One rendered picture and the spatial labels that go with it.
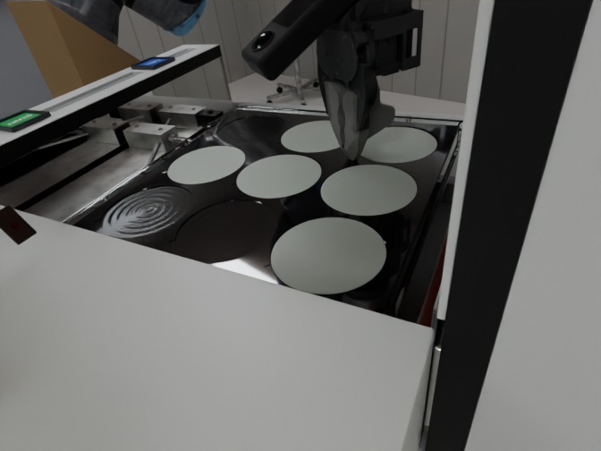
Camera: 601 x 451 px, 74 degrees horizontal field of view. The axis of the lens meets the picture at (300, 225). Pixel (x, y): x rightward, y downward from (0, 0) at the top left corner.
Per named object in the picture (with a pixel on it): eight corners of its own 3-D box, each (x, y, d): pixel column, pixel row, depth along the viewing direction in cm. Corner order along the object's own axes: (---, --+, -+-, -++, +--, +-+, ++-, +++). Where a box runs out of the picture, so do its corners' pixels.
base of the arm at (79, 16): (29, 11, 85) (47, -32, 85) (99, 51, 96) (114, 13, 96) (51, 6, 75) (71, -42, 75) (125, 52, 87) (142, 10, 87)
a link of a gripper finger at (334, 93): (384, 147, 49) (385, 70, 43) (343, 162, 47) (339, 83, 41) (368, 139, 51) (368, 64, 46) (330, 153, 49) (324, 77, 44)
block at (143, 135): (181, 142, 62) (174, 124, 61) (165, 152, 60) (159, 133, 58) (144, 137, 66) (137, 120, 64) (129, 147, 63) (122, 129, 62)
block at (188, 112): (211, 122, 68) (207, 105, 66) (198, 130, 66) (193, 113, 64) (175, 118, 71) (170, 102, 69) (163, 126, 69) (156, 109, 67)
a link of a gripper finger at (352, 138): (401, 156, 46) (403, 75, 41) (359, 172, 45) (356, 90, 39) (384, 147, 49) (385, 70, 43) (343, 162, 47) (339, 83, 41)
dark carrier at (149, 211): (458, 130, 51) (459, 125, 51) (376, 333, 28) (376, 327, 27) (239, 113, 66) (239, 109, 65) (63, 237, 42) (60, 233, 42)
